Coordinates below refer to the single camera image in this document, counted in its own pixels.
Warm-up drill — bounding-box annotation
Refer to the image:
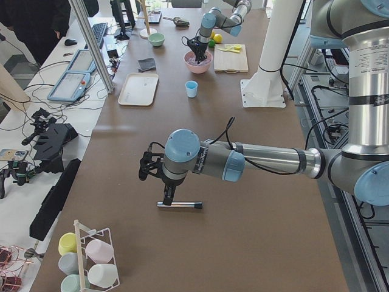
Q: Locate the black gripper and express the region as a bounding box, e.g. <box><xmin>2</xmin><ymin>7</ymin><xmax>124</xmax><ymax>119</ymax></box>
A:
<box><xmin>163</xmin><ymin>182</ymin><xmax>179</xmax><ymax>206</ymax></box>
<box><xmin>190</xmin><ymin>35</ymin><xmax>210</xmax><ymax>64</ymax></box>

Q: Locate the metal muddler with black cap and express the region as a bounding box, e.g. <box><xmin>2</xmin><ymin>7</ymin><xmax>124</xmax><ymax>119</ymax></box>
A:
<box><xmin>156</xmin><ymin>201</ymin><xmax>203</xmax><ymax>209</ymax></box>

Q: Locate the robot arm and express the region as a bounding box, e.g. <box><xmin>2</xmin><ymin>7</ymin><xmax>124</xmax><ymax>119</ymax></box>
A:
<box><xmin>187</xmin><ymin>0</ymin><xmax>252</xmax><ymax>63</ymax></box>
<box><xmin>160</xmin><ymin>1</ymin><xmax>388</xmax><ymax>206</ymax></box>

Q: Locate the clear ice cubes pile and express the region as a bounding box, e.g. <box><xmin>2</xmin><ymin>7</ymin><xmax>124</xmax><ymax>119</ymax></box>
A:
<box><xmin>187</xmin><ymin>55</ymin><xmax>211</xmax><ymax>66</ymax></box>

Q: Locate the light blue cup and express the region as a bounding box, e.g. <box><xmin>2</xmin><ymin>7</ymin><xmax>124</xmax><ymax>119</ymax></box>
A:
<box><xmin>185</xmin><ymin>80</ymin><xmax>198</xmax><ymax>98</ymax></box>

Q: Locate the pink cup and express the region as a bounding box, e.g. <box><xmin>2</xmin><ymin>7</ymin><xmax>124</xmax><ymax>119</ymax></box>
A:
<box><xmin>85</xmin><ymin>239</ymin><xmax>114</xmax><ymax>264</ymax></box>

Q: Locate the white cup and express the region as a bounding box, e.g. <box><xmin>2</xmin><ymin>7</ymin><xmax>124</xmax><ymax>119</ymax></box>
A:
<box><xmin>88</xmin><ymin>263</ymin><xmax>118</xmax><ymax>288</ymax></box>

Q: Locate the yellow cup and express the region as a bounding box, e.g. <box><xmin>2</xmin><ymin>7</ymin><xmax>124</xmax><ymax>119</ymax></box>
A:
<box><xmin>58</xmin><ymin>232</ymin><xmax>77</xmax><ymax>256</ymax></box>

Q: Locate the grey cup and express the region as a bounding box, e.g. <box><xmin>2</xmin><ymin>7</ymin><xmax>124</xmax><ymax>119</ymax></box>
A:
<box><xmin>58</xmin><ymin>252</ymin><xmax>79</xmax><ymax>275</ymax></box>

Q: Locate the mint green cup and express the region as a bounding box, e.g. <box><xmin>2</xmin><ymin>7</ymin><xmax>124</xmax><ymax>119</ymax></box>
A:
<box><xmin>60</xmin><ymin>274</ymin><xmax>81</xmax><ymax>292</ymax></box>

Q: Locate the pink bowl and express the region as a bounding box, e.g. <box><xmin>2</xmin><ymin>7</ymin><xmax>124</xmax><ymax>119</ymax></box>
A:
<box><xmin>184</xmin><ymin>51</ymin><xmax>213</xmax><ymax>74</ymax></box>

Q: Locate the wooden cutting board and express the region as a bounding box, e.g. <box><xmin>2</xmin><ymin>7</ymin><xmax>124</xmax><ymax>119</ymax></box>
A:
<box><xmin>213</xmin><ymin>44</ymin><xmax>249</xmax><ymax>73</ymax></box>

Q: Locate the yellow plastic knife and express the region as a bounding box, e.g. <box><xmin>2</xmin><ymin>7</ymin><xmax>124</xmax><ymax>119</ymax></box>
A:
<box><xmin>217</xmin><ymin>47</ymin><xmax>241</xmax><ymax>54</ymax></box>

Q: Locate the metal scoop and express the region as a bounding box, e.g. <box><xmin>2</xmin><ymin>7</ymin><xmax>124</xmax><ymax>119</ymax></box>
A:
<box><xmin>162</xmin><ymin>16</ymin><xmax>190</xmax><ymax>27</ymax></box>

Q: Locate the green bowl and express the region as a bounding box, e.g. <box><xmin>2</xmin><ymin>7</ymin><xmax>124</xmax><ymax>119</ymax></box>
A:
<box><xmin>148</xmin><ymin>33</ymin><xmax>165</xmax><ymax>47</ymax></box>

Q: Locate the grey folded cloth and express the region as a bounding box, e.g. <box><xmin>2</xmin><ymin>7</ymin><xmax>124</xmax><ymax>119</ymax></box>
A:
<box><xmin>137</xmin><ymin>58</ymin><xmax>156</xmax><ymax>72</ymax></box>

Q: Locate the wooden stand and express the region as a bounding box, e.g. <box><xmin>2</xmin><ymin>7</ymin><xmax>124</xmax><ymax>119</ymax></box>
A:
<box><xmin>137</xmin><ymin>0</ymin><xmax>157</xmax><ymax>39</ymax></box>

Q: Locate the cream rabbit tray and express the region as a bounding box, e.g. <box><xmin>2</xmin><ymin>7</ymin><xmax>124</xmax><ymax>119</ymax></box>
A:
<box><xmin>118</xmin><ymin>73</ymin><xmax>159</xmax><ymax>106</ymax></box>

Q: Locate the black monitor stand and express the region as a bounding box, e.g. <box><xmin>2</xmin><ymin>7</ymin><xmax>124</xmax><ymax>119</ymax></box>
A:
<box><xmin>110</xmin><ymin>0</ymin><xmax>136</xmax><ymax>41</ymax></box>

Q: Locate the black keyboard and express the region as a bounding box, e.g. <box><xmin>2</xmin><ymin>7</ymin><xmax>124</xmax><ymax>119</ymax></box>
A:
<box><xmin>92</xmin><ymin>23</ymin><xmax>108</xmax><ymax>49</ymax></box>

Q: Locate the black long bar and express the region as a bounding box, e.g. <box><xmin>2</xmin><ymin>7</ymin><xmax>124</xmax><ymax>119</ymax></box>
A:
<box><xmin>29</xmin><ymin>159</ymin><xmax>81</xmax><ymax>241</ymax></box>

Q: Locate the teach pendant tablet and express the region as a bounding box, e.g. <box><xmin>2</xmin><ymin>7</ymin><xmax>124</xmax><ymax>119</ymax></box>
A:
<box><xmin>47</xmin><ymin>71</ymin><xmax>91</xmax><ymax>102</ymax></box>
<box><xmin>67</xmin><ymin>49</ymin><xmax>96</xmax><ymax>73</ymax></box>

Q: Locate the black computer mouse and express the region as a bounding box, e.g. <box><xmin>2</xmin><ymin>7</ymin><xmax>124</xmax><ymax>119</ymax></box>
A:
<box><xmin>64</xmin><ymin>38</ymin><xmax>78</xmax><ymax>47</ymax></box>

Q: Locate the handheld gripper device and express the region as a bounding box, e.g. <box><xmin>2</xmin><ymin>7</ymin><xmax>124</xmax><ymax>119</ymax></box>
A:
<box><xmin>1</xmin><ymin>160</ymin><xmax>35</xmax><ymax>199</ymax></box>

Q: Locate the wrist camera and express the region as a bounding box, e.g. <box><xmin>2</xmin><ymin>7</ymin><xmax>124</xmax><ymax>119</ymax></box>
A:
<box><xmin>139</xmin><ymin>142</ymin><xmax>165</xmax><ymax>181</ymax></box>
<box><xmin>181</xmin><ymin>36</ymin><xmax>196</xmax><ymax>49</ymax></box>

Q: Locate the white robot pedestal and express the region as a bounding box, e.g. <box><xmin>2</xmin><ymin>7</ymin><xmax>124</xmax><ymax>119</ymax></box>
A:
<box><xmin>241</xmin><ymin>0</ymin><xmax>305</xmax><ymax>108</ymax></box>

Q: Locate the white wire cup rack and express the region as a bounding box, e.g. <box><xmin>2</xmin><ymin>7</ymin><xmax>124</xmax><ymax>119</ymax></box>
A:
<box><xmin>74</xmin><ymin>220</ymin><xmax>120</xmax><ymax>291</ymax></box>

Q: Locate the black bracket stand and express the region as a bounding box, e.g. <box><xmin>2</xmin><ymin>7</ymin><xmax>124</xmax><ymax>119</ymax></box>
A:
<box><xmin>34</xmin><ymin>123</ymin><xmax>78</xmax><ymax>173</ymax></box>

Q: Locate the aluminium frame post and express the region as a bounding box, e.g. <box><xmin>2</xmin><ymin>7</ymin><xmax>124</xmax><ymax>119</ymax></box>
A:
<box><xmin>69</xmin><ymin>0</ymin><xmax>114</xmax><ymax>94</ymax></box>

